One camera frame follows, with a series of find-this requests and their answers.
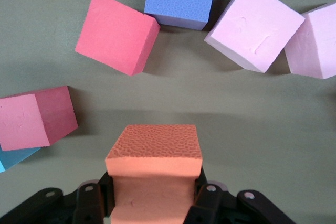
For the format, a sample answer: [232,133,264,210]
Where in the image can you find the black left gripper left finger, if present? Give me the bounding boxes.
[0,170,117,224]

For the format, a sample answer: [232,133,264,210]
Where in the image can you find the orange foam cube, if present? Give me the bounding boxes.
[104,124,204,224]

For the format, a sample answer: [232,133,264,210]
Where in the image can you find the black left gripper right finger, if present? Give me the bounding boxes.
[183,173,299,224]

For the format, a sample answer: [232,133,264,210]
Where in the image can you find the red foam cube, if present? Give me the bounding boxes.
[75,0,161,77]
[0,85,79,152]

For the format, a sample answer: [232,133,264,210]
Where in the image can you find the pink foam cube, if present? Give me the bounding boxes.
[284,2,336,80]
[204,0,306,74]

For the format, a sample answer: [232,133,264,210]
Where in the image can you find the light blue foam cube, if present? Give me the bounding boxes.
[0,145,42,174]

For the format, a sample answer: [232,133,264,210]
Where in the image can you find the brown table cover sheet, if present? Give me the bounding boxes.
[0,0,336,224]

